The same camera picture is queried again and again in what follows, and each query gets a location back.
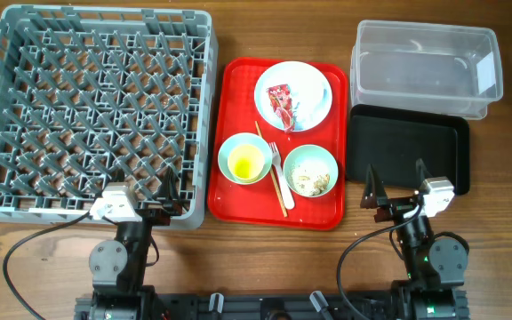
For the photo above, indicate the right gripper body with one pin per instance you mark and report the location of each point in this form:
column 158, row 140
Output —
column 394, row 209

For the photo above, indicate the rice and peanut scraps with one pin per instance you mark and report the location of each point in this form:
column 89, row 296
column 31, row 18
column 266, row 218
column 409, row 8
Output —
column 310, row 178

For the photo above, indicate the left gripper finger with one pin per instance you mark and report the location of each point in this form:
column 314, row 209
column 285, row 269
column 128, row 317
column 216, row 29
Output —
column 117, row 175
column 168, row 189

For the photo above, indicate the yellow plastic cup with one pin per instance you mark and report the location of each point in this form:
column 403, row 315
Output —
column 246, row 162

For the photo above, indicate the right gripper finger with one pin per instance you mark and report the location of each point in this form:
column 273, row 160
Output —
column 374, row 195
column 422, row 172

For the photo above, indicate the light blue round plate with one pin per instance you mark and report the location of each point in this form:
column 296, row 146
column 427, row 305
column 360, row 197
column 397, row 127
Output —
column 310, row 91

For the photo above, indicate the red snack wrapper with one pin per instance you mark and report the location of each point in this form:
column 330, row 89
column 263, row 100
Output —
column 281, row 103

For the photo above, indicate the red plastic serving tray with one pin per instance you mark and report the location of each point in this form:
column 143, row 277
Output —
column 257, row 203

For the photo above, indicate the clear plastic waste bin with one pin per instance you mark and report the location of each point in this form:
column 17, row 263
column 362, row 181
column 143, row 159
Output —
column 435, row 68

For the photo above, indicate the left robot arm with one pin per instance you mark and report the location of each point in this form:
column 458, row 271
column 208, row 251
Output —
column 118, row 266

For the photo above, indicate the black rectangular tray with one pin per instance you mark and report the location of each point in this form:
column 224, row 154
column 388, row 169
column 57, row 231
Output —
column 392, row 140

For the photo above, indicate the grey plastic dishwasher rack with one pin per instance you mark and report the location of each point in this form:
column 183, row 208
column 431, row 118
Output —
column 88, row 90

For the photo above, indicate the light blue bowl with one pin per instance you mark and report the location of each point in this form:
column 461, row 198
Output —
column 240, row 139

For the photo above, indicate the wooden chopstick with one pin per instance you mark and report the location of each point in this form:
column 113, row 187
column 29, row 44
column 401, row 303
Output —
column 274, row 179

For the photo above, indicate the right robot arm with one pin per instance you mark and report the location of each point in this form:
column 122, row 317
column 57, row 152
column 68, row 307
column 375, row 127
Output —
column 435, row 262

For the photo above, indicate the white plastic fork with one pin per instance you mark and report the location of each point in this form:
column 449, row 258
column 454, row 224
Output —
column 284, row 188

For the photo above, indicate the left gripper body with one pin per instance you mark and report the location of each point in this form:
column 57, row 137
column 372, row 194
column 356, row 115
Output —
column 158, row 216

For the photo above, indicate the light green bowl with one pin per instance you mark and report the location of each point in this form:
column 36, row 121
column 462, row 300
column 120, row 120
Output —
column 313, row 153

